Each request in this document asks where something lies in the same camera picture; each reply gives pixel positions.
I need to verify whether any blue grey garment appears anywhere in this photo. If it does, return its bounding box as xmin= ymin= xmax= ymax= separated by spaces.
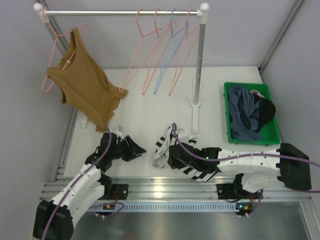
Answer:
xmin=227 ymin=84 xmax=262 ymax=142

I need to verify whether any brown tank top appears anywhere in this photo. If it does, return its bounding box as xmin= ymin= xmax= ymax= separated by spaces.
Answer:
xmin=46 ymin=28 xmax=128 ymax=133

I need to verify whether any green plastic bin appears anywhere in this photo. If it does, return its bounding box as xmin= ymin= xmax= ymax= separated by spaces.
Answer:
xmin=224 ymin=82 xmax=281 ymax=146

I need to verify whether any black garment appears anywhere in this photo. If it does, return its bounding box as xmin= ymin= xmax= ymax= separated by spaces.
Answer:
xmin=251 ymin=94 xmax=276 ymax=133

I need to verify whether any blue hanger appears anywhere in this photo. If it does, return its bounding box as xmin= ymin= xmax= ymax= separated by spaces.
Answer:
xmin=153 ymin=8 xmax=189 ymax=95

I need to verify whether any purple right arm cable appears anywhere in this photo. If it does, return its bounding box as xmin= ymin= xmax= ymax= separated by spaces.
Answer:
xmin=171 ymin=122 xmax=320 ymax=216

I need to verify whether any black white striped tank top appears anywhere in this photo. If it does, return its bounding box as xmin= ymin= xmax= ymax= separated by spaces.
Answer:
xmin=151 ymin=126 xmax=217 ymax=183

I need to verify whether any pink hanger under brown top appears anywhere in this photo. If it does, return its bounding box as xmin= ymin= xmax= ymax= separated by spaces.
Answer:
xmin=41 ymin=7 xmax=90 ymax=94

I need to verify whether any white slotted cable duct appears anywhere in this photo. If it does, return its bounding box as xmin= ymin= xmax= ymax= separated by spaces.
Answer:
xmin=87 ymin=202 xmax=239 ymax=213

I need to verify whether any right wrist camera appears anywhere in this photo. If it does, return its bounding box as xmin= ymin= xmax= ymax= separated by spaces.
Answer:
xmin=172 ymin=128 xmax=192 ymax=142

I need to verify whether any aluminium rail frame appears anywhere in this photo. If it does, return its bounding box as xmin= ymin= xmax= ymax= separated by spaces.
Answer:
xmin=41 ymin=109 xmax=320 ymax=240

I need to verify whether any white clothes rack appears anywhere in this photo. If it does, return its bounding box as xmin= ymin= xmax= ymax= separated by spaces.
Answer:
xmin=33 ymin=0 xmax=210 ymax=134

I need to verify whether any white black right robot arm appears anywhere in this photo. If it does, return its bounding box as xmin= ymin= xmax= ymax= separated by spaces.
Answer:
xmin=167 ymin=142 xmax=312 ymax=199

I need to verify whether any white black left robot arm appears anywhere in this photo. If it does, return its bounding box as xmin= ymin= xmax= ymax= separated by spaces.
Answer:
xmin=32 ymin=132 xmax=146 ymax=240

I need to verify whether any pink garment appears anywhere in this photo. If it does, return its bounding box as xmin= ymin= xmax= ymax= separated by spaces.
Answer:
xmin=250 ymin=89 xmax=266 ymax=99

